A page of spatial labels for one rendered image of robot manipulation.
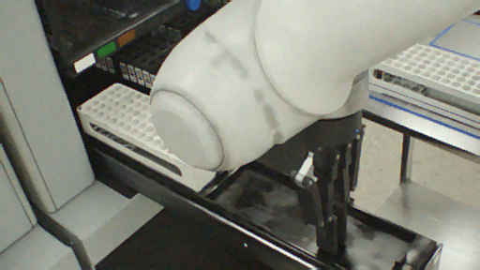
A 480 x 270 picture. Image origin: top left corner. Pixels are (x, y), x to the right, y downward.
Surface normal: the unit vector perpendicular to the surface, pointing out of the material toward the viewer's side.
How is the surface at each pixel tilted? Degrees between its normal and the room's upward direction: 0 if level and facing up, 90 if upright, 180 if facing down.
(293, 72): 69
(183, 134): 95
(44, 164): 90
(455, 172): 0
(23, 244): 0
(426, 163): 0
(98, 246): 90
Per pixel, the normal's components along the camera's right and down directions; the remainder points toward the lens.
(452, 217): -0.09, -0.76
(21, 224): 0.78, 0.35
